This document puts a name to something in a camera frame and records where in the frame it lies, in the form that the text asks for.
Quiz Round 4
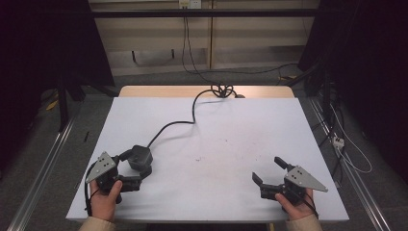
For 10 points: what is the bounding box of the white power strip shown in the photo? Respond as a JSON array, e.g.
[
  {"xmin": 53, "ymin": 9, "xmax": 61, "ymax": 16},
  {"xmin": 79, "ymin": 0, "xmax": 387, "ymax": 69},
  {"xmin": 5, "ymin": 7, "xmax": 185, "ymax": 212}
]
[{"xmin": 331, "ymin": 134, "xmax": 345, "ymax": 152}]

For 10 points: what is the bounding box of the person's right hand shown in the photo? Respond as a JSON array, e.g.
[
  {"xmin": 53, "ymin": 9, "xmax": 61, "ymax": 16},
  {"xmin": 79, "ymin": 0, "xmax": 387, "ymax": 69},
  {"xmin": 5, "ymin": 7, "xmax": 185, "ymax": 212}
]
[{"xmin": 274, "ymin": 188, "xmax": 318, "ymax": 222}]

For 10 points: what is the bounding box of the person's left hand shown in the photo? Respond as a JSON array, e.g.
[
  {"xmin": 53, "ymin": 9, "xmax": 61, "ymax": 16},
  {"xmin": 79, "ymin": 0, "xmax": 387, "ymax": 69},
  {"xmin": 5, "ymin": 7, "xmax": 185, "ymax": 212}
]
[{"xmin": 89, "ymin": 179, "xmax": 124, "ymax": 223}]

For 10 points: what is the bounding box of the white wall outlet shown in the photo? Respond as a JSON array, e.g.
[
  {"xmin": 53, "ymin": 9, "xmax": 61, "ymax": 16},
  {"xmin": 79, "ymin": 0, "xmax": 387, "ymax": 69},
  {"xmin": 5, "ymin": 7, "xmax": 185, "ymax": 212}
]
[{"xmin": 178, "ymin": 0, "xmax": 202, "ymax": 10}]

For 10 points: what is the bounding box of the aluminium floor rail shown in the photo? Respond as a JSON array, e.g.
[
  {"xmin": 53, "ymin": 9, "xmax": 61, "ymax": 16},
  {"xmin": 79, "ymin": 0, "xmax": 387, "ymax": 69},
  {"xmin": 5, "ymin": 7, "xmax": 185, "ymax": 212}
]
[
  {"xmin": 307, "ymin": 97, "xmax": 392, "ymax": 231},
  {"xmin": 6, "ymin": 117, "xmax": 77, "ymax": 231}
]

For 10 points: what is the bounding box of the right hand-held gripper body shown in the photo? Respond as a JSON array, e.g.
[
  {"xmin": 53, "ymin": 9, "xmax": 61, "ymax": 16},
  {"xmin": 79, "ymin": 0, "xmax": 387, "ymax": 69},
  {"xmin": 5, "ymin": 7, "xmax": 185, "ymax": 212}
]
[{"xmin": 259, "ymin": 165, "xmax": 329, "ymax": 206}]

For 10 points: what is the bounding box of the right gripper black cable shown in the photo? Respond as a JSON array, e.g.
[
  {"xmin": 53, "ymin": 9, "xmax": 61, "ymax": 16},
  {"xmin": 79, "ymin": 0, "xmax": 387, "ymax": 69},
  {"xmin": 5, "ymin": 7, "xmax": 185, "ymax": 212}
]
[{"xmin": 301, "ymin": 192, "xmax": 319, "ymax": 220}]

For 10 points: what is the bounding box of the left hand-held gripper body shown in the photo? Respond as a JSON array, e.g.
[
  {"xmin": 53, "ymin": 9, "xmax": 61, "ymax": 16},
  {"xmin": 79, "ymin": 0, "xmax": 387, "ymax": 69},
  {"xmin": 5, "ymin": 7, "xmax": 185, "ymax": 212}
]
[{"xmin": 85, "ymin": 151, "xmax": 143, "ymax": 205}]

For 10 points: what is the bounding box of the black horizontal frame bar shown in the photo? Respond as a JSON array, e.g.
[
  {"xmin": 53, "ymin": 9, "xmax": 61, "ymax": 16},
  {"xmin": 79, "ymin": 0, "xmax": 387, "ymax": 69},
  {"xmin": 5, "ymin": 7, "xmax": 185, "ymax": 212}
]
[{"xmin": 89, "ymin": 8, "xmax": 321, "ymax": 19}]

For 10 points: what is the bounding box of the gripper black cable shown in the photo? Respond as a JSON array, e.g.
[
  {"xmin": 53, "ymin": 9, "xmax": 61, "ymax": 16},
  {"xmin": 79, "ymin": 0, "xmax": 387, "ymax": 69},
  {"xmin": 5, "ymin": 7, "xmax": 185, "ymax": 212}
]
[
  {"xmin": 301, "ymin": 192, "xmax": 319, "ymax": 220},
  {"xmin": 83, "ymin": 162, "xmax": 98, "ymax": 218}
]

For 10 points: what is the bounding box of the black adapter cable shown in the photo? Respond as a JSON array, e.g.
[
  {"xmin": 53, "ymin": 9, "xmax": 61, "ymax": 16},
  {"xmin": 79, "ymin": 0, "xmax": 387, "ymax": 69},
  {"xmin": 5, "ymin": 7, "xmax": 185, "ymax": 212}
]
[{"xmin": 146, "ymin": 84, "xmax": 246, "ymax": 149}]

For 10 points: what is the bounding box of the white floor cable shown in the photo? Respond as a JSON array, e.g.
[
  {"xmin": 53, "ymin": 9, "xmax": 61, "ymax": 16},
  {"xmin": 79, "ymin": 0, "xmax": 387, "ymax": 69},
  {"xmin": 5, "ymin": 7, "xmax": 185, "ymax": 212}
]
[{"xmin": 329, "ymin": 103, "xmax": 373, "ymax": 174}]

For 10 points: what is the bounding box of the black power adapter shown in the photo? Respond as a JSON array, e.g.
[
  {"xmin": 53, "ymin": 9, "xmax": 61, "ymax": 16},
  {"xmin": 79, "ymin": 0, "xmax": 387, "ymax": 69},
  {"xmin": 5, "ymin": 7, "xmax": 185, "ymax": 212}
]
[{"xmin": 127, "ymin": 144, "xmax": 154, "ymax": 173}]

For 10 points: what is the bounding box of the black curtain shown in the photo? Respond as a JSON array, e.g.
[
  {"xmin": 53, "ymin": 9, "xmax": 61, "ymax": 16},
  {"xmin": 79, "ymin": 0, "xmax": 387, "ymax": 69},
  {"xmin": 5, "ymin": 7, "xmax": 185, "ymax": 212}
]
[
  {"xmin": 297, "ymin": 0, "xmax": 408, "ymax": 185},
  {"xmin": 0, "ymin": 0, "xmax": 115, "ymax": 172}
]

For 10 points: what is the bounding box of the white table mat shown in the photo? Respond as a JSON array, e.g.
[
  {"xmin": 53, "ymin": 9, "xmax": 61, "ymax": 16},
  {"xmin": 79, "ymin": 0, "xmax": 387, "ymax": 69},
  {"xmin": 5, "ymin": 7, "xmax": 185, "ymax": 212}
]
[{"xmin": 65, "ymin": 96, "xmax": 350, "ymax": 224}]

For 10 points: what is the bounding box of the thin black wall cable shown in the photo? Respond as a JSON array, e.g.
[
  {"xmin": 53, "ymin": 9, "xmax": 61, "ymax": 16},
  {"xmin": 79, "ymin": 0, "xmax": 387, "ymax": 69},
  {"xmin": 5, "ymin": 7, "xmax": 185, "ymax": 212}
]
[
  {"xmin": 185, "ymin": 16, "xmax": 301, "ymax": 77},
  {"xmin": 181, "ymin": 16, "xmax": 214, "ymax": 85}
]

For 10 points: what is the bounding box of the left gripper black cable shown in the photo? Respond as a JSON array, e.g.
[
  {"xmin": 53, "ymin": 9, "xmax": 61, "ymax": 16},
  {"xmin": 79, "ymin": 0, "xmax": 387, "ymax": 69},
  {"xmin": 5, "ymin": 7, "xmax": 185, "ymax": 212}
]
[{"xmin": 83, "ymin": 162, "xmax": 98, "ymax": 218}]

